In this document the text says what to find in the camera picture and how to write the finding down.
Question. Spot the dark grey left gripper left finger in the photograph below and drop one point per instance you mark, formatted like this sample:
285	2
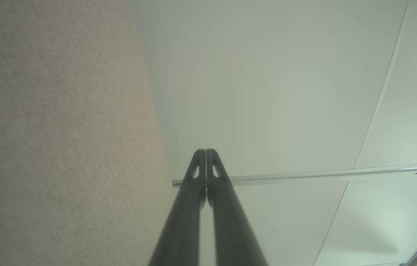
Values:
182	221

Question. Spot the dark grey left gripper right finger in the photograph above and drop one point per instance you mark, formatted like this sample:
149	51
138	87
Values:
230	221

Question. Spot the grey fabric sofa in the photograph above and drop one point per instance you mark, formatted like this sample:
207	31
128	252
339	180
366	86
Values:
64	129

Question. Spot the light grey wall rail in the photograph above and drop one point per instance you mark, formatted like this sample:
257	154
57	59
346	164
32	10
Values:
304	175

